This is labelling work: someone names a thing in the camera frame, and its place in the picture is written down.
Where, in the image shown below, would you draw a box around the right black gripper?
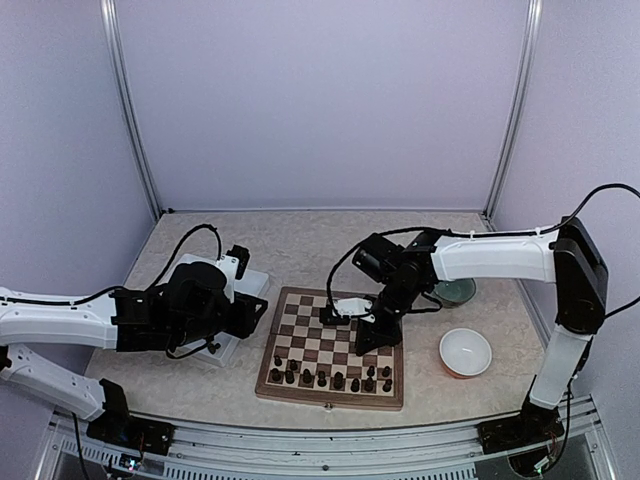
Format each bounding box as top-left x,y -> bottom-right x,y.
355,278 -> 424,354

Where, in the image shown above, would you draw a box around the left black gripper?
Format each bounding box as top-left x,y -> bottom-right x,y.
170,291 -> 267,347

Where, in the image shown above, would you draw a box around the dark chess queen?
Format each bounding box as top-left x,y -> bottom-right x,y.
363,377 -> 375,393

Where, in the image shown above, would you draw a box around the wooden chess board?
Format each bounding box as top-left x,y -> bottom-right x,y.
255,286 -> 404,411

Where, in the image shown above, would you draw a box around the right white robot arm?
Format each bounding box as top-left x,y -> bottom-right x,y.
349,218 -> 608,444

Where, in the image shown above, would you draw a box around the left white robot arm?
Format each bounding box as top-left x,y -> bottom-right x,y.
1,256 -> 268,445

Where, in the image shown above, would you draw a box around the pile of dark chess pieces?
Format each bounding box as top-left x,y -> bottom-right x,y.
207,342 -> 222,355

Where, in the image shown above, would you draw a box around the white divided plastic tray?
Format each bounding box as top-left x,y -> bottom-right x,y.
178,254 -> 269,368

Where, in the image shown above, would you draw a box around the clear glass bowl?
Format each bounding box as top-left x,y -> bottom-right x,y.
433,279 -> 476,309

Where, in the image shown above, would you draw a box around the white orange ceramic bowl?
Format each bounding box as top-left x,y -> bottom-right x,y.
439,328 -> 493,379

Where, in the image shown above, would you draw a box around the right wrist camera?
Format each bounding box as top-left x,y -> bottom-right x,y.
319,297 -> 375,326

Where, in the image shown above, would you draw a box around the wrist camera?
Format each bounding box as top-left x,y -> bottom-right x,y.
215,245 -> 250,304
319,297 -> 375,326

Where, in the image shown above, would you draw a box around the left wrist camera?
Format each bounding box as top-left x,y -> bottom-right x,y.
215,245 -> 250,304

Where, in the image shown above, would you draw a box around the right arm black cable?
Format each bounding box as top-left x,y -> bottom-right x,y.
324,183 -> 640,321

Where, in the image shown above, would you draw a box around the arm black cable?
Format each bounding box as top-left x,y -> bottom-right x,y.
324,183 -> 640,321
0,223 -> 224,361

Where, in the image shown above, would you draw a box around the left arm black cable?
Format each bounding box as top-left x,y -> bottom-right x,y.
0,223 -> 224,361

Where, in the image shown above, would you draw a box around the front aluminium rail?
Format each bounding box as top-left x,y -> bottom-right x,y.
34,407 -> 616,480

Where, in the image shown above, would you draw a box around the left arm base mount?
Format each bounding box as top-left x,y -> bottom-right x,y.
87,415 -> 175,456

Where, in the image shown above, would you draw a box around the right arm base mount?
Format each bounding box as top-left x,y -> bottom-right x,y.
477,414 -> 565,455

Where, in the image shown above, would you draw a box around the left aluminium frame post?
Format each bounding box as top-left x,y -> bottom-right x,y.
100,0 -> 163,222

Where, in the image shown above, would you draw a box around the aluminium frame post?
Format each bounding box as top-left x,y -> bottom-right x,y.
100,0 -> 163,222
483,0 -> 543,222

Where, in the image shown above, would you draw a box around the right aluminium frame post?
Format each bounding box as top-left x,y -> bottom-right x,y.
483,0 -> 543,222

